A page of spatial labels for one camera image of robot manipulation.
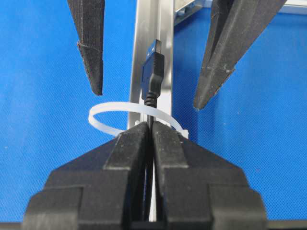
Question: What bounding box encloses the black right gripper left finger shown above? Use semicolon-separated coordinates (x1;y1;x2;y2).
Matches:
22;122;149;230

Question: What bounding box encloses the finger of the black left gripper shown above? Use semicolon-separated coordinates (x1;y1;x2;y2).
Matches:
193;0;285;110
67;0;105;95

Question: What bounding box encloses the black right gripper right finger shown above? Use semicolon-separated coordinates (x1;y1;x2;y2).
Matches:
152;122;267;230

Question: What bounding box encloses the white zip tie loop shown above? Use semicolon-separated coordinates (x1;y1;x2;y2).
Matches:
88;102;189;138

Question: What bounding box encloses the silver aluminium extrusion frame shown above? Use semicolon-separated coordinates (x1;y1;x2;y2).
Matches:
128;0;307;127

